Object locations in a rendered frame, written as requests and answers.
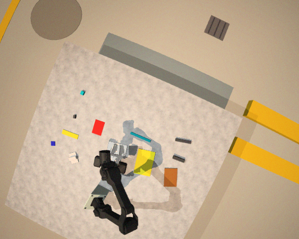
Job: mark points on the orange flat plate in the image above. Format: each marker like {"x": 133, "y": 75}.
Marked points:
{"x": 170, "y": 177}

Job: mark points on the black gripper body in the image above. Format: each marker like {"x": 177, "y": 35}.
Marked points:
{"x": 122, "y": 166}

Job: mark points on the yellow flat plate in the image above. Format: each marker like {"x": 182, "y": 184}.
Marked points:
{"x": 144, "y": 162}

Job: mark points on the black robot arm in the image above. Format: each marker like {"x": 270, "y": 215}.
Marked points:
{"x": 104, "y": 211}

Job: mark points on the yellow flat bar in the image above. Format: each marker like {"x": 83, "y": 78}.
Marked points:
{"x": 70, "y": 134}

